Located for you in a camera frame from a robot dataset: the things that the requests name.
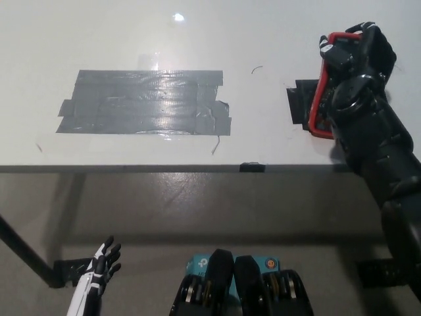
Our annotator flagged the black and white right hand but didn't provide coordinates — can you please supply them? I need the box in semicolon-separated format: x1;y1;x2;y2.
318;21;399;86

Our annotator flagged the white and black left hand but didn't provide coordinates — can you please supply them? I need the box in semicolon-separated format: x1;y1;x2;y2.
65;235;122;316

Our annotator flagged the red multimeter with black stand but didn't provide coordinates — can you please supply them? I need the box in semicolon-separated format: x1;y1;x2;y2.
308;31;362;141

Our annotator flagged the black and teal robot torso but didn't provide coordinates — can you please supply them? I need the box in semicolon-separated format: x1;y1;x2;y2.
169;249;315;316

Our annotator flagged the black diagonal table brace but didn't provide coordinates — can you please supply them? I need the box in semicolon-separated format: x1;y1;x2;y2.
0;212;55;289

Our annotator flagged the black tape patch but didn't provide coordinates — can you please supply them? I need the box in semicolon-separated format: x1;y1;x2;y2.
285;79;319;126

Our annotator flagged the small black tape strip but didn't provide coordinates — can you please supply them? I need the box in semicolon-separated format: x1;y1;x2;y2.
239;161;266;173

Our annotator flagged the clear tape piece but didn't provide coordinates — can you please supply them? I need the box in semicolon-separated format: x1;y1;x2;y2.
137;53;162;70

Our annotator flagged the grey duct tape patch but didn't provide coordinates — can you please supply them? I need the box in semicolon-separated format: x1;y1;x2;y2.
55;69;233;136

